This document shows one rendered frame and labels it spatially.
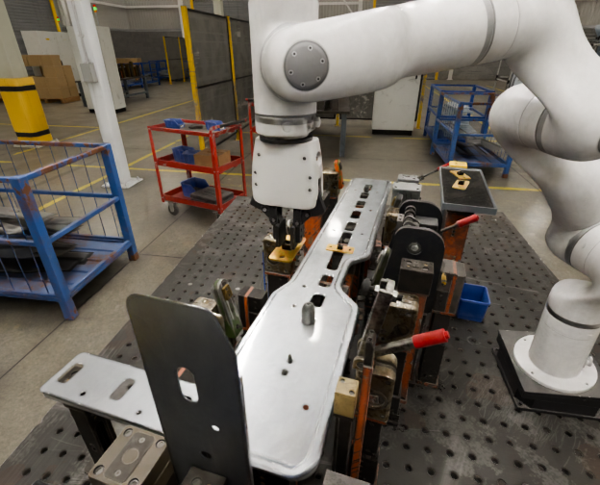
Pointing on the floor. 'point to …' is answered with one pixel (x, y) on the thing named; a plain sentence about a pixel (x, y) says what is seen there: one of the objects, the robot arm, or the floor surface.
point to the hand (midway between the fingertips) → (287, 233)
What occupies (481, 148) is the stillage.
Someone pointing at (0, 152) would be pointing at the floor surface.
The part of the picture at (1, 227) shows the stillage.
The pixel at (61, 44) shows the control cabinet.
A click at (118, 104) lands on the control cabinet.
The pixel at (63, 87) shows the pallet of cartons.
